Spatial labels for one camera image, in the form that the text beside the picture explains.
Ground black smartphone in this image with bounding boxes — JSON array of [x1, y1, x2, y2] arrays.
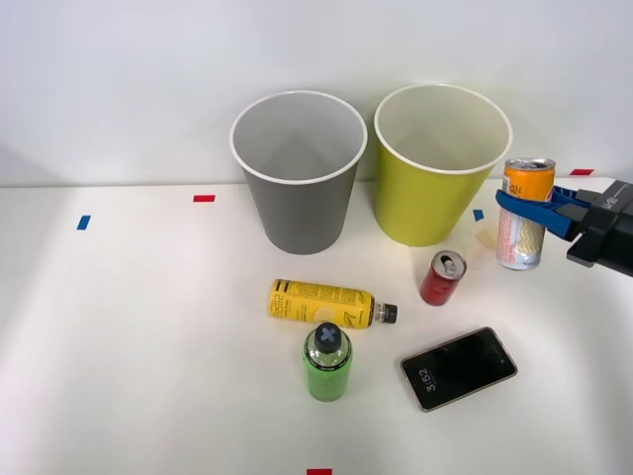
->
[[400, 326, 519, 414]]

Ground yellow bottle with black cap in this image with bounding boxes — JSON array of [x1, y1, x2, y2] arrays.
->
[[268, 278, 400, 332]]

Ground green bottle with grey cap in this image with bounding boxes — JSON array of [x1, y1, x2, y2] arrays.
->
[[302, 321, 354, 403]]

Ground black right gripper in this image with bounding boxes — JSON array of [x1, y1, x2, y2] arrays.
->
[[496, 180, 633, 278]]

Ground orange and white drink can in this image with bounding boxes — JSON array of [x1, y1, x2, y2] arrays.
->
[[496, 157, 558, 272]]

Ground grey plastic waste bin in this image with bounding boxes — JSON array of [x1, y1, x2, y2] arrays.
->
[[228, 89, 369, 257]]

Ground red drink can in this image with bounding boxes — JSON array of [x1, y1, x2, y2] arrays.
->
[[419, 249, 468, 308]]

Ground white paper cup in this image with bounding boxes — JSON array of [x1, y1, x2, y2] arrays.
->
[[467, 217, 501, 272]]

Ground yellow-green plastic waste bin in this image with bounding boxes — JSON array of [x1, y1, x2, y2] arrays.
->
[[373, 83, 513, 247]]

